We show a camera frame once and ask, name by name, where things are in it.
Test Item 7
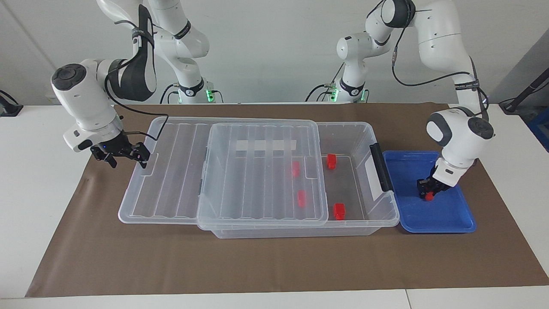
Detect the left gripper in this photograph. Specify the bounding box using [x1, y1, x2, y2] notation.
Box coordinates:
[417, 173, 452, 200]

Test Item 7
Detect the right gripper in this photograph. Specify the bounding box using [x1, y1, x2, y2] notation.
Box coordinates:
[90, 131, 151, 169]

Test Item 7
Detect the clear plastic box lid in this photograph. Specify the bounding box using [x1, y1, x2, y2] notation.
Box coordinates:
[118, 116, 330, 227]

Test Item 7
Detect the black box latch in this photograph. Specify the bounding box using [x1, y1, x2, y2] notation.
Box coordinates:
[369, 143, 395, 193]

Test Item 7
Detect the clear plastic storage box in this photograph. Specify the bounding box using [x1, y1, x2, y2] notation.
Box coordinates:
[197, 121, 401, 239]

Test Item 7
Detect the blue plastic tray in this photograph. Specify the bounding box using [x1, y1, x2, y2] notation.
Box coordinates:
[381, 150, 478, 234]

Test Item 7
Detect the black stand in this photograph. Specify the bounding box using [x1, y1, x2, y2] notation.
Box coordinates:
[0, 89, 24, 117]
[498, 68, 549, 114]

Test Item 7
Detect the black cable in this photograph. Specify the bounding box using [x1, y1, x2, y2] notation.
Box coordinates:
[391, 0, 490, 121]
[305, 64, 345, 103]
[104, 58, 169, 142]
[160, 83, 181, 104]

